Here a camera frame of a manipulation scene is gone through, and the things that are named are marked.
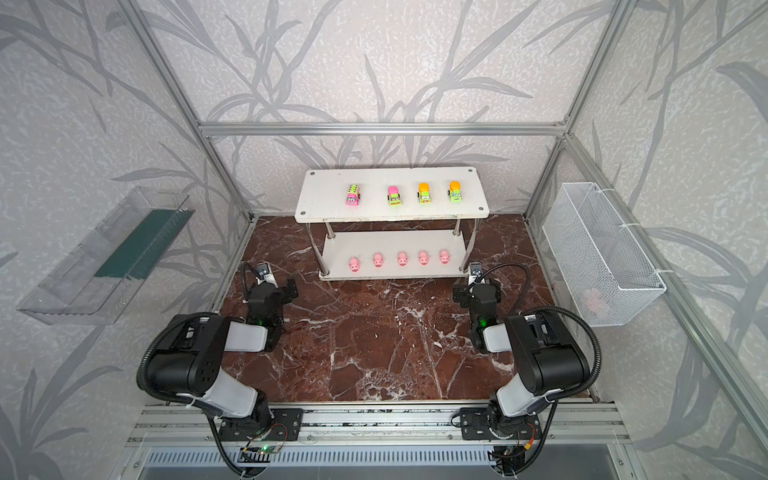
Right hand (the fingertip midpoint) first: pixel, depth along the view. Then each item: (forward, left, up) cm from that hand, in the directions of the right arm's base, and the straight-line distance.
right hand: (477, 270), depth 95 cm
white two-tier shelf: (+6, +28, +27) cm, 39 cm away
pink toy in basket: (-17, -24, +13) cm, 32 cm away
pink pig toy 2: (+3, +32, +1) cm, 32 cm away
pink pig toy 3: (+4, +24, +1) cm, 24 cm away
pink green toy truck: (+4, +36, +29) cm, 46 cm away
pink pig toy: (+2, +40, 0) cm, 40 cm away
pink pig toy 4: (+5, +17, 0) cm, 18 cm away
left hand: (0, +64, +2) cm, 64 cm away
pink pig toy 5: (+6, +10, 0) cm, 11 cm away
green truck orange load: (+5, +18, +29) cm, 34 cm away
